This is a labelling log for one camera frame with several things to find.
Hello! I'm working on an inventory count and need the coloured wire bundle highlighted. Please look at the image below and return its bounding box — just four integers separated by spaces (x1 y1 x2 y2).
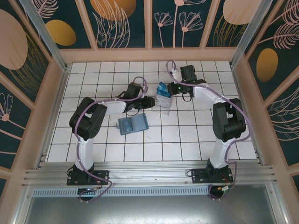
208 182 235 202

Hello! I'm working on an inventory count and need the clear acrylic card box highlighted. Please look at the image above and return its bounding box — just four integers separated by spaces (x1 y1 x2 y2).
151 92 174 116

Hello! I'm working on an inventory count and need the aluminium frame post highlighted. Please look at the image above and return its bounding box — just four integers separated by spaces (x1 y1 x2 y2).
229 0 282 70
19 0 71 72

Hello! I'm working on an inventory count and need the aluminium table rail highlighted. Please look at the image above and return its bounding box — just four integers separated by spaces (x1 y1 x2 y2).
22 160 278 188

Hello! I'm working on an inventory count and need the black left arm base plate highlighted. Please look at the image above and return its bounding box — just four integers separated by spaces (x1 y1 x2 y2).
67 169 110 186

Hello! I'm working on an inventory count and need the grey metal sheet panel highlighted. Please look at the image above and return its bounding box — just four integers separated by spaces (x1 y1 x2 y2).
14 184 288 224

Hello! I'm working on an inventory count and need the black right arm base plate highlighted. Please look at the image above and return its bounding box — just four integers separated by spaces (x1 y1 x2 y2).
191 167 233 184

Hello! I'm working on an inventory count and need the teal card holder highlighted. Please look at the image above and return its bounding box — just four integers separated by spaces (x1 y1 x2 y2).
116 113 149 135

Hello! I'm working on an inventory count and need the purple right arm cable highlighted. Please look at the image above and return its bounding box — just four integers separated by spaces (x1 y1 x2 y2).
166 60 250 187

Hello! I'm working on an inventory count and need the slotted grey cable duct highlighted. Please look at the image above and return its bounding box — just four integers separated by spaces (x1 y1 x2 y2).
32 186 211 198

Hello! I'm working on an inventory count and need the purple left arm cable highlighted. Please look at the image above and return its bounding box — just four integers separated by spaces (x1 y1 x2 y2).
74 76 150 203

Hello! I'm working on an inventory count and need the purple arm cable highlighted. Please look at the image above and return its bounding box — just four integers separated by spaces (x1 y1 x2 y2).
166 60 250 187
74 76 150 203

